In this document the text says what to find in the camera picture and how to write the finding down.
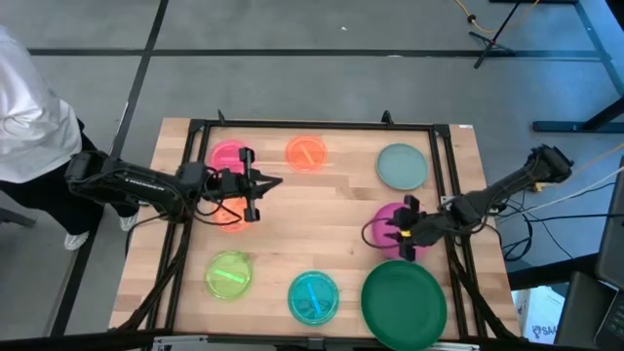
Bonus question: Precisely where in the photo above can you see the large dark green plate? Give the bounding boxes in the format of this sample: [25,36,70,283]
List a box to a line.
[360,258,449,351]

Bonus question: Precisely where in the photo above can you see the black tripod stand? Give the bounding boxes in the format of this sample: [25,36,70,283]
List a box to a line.
[468,0,523,70]

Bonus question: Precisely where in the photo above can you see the black metal table frame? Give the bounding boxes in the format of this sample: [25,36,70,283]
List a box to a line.
[144,109,489,342]

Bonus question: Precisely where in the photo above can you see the yellow floor cable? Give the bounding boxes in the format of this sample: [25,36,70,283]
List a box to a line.
[454,0,542,35]

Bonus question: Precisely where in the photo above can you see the dark grey case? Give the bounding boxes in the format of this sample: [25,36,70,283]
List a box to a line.
[554,270,624,351]

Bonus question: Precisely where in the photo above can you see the white printed box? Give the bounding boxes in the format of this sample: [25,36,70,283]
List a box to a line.
[510,285,566,345]

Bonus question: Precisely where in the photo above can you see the small pink translucent plate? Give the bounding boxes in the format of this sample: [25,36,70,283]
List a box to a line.
[209,138,253,175]

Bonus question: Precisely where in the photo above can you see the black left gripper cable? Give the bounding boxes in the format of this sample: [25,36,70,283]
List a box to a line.
[193,167,245,228]

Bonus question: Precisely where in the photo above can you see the grey chair leg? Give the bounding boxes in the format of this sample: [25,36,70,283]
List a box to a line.
[0,207,38,229]

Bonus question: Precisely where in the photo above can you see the small lime translucent plate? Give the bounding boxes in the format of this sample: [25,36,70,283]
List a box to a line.
[204,250,254,301]

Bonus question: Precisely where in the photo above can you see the black left arm cable bundle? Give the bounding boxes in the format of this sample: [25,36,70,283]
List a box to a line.
[115,218,192,333]

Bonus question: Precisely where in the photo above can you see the silver bar at table edge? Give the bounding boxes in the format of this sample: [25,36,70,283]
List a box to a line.
[149,334,482,351]

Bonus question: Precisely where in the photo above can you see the small orange translucent plate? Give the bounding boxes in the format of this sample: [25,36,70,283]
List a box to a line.
[213,194,255,234]
[284,135,329,174]

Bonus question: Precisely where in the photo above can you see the black floor cables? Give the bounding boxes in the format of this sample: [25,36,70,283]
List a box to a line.
[496,181,624,262]

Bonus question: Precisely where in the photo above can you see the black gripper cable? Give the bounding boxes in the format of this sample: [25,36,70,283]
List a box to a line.
[361,215,404,251]
[193,167,245,228]

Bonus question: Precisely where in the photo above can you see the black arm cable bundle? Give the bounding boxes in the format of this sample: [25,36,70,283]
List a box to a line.
[447,242,519,340]
[115,218,192,333]

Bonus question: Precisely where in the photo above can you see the person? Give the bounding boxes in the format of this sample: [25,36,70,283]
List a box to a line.
[0,23,141,253]

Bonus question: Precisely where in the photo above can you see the magenta plastic plate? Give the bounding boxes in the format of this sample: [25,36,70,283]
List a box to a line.
[370,201,431,260]

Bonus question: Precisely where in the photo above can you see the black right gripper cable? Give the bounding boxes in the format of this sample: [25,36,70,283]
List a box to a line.
[361,215,404,251]

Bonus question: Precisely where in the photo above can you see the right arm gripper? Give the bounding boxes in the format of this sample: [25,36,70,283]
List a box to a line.
[387,194,448,262]

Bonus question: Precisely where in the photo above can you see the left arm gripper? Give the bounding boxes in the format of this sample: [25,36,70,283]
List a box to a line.
[215,147,285,223]

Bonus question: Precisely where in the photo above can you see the yellow-orange cable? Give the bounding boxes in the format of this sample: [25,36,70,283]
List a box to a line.
[533,142,624,192]

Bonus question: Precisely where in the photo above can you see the dark desk frame leg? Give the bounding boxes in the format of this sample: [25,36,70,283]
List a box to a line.
[488,0,624,134]

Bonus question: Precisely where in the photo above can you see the small teal translucent plate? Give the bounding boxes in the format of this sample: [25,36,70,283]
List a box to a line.
[287,270,340,328]

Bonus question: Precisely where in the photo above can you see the white cable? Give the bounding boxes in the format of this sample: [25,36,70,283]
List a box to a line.
[495,167,624,216]

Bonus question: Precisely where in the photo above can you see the grey-green plastic plate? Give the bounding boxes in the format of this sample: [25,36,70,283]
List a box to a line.
[375,142,430,192]

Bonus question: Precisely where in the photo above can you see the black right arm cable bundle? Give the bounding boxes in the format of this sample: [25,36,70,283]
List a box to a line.
[447,242,519,340]

